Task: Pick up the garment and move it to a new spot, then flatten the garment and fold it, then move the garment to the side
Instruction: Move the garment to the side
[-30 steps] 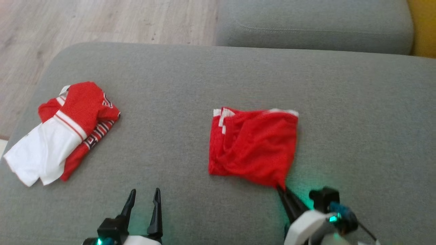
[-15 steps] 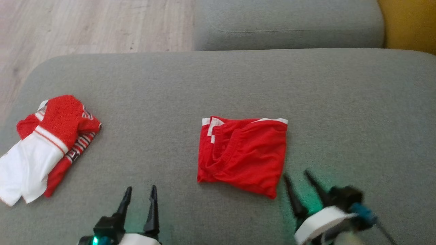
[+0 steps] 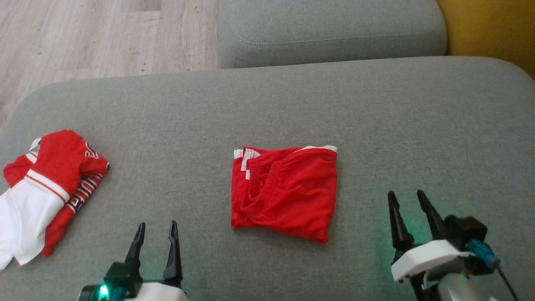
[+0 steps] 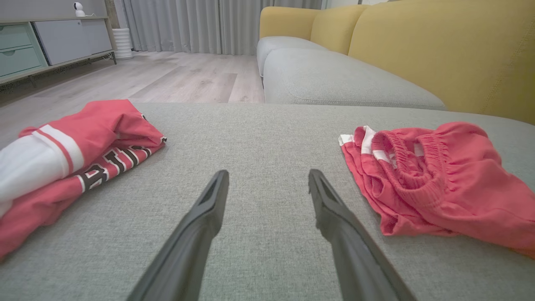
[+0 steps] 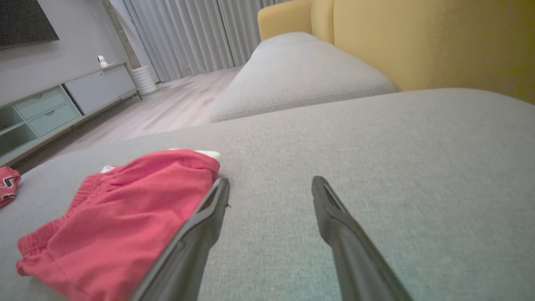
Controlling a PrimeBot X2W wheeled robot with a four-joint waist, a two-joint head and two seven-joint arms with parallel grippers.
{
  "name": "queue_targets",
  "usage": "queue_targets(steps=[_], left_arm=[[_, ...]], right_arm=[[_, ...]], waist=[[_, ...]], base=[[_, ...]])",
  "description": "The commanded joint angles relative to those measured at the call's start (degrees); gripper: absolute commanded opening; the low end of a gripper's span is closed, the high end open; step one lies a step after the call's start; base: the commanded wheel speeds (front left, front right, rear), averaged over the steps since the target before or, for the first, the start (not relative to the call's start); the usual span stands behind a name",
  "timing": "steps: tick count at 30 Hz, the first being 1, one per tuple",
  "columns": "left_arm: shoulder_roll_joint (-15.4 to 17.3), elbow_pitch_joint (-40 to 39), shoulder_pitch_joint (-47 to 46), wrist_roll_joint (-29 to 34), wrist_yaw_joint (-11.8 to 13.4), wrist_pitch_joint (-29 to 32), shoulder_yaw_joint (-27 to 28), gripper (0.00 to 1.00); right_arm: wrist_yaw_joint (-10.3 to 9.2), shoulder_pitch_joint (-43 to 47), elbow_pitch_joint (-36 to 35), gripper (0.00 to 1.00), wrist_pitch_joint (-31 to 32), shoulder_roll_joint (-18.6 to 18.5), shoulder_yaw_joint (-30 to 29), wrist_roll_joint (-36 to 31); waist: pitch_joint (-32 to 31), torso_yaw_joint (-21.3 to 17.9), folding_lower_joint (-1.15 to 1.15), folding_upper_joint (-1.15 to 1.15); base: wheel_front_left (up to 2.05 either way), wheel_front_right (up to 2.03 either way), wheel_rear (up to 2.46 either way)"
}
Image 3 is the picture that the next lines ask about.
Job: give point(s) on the small grey sofa cushion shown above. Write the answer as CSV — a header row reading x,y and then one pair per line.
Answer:
x,y
330,25

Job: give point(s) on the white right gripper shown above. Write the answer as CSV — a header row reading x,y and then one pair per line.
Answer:
x,y
426,257

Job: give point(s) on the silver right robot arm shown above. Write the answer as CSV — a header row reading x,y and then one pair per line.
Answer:
x,y
459,290

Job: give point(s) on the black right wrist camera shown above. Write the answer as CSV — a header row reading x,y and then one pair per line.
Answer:
x,y
466,232

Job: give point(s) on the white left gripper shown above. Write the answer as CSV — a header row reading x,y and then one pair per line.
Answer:
x,y
159,292

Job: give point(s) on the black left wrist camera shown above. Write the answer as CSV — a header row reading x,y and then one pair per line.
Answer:
x,y
121,276

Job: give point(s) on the red white basketball garment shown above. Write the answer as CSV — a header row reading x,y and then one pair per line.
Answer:
x,y
54,163

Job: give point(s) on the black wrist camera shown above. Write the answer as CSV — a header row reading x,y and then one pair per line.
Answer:
x,y
121,276
466,232

